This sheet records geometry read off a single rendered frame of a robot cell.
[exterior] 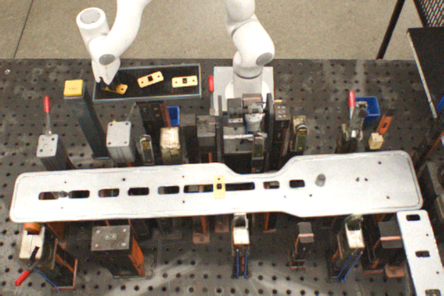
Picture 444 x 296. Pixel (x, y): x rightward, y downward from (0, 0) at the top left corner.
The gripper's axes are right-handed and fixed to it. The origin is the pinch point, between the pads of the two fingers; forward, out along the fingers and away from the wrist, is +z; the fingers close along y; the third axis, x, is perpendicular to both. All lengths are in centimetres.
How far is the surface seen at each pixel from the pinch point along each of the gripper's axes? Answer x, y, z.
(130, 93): 6.0, 0.7, 2.6
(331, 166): 78, 0, 19
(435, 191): 112, -1, 19
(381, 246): 99, 22, 22
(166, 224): 27, 30, 36
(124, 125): 7.2, 10.6, 7.6
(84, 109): -11.3, 6.5, 11.4
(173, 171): 26.2, 17.4, 18.6
